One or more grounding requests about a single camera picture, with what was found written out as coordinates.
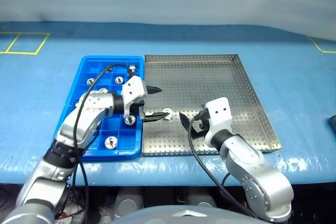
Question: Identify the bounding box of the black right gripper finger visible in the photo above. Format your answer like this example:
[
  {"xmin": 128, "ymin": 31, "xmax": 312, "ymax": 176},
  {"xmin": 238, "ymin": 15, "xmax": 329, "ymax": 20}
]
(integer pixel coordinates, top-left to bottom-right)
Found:
[
  {"xmin": 188, "ymin": 125, "xmax": 205, "ymax": 140},
  {"xmin": 179, "ymin": 112, "xmax": 191, "ymax": 131}
]

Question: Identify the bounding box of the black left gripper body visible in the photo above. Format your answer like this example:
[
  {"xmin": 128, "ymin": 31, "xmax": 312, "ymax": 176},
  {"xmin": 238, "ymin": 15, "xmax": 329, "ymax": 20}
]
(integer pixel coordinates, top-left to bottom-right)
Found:
[{"xmin": 130, "ymin": 100, "xmax": 146, "ymax": 120}]

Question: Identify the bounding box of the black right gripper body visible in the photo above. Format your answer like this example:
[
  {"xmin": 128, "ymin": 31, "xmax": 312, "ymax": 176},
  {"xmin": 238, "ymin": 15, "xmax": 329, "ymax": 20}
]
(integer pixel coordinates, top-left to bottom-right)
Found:
[{"xmin": 193, "ymin": 110, "xmax": 211, "ymax": 134}]

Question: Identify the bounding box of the blue plastic compartment tray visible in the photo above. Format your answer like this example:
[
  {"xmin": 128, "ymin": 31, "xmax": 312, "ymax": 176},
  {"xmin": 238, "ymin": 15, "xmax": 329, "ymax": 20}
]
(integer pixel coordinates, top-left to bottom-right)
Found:
[{"xmin": 54, "ymin": 55, "xmax": 144, "ymax": 162}]

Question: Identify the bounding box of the perforated steel tray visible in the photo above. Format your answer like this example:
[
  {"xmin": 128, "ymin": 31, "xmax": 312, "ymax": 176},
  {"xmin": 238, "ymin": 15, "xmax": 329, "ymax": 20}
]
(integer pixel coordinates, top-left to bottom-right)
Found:
[{"xmin": 141, "ymin": 53, "xmax": 283, "ymax": 156}]

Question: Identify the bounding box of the silver robot torso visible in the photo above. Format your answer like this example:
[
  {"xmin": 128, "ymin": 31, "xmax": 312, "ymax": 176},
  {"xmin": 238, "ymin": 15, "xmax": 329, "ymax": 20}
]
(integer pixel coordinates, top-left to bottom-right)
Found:
[{"xmin": 110, "ymin": 205, "xmax": 266, "ymax": 224}]

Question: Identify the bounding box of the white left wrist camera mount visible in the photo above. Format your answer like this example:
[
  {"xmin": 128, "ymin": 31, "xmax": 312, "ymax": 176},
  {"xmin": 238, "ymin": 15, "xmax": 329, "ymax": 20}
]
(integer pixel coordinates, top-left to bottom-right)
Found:
[{"xmin": 121, "ymin": 76, "xmax": 148, "ymax": 118}]

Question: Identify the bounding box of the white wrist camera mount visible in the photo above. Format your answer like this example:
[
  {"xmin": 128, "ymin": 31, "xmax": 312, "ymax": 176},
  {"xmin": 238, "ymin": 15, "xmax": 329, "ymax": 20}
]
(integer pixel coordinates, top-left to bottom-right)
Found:
[
  {"xmin": 121, "ymin": 76, "xmax": 148, "ymax": 118},
  {"xmin": 203, "ymin": 97, "xmax": 234, "ymax": 148}
]

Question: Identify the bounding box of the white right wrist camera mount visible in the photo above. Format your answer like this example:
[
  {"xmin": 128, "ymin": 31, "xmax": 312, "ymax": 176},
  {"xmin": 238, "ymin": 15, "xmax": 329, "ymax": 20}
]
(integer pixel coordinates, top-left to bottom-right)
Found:
[{"xmin": 203, "ymin": 97, "xmax": 234, "ymax": 148}]

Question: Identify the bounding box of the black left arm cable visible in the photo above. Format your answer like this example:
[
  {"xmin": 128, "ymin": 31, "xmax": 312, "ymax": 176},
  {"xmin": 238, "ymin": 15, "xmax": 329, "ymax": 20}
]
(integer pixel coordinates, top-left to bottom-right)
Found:
[{"xmin": 72, "ymin": 63, "xmax": 132, "ymax": 224}]

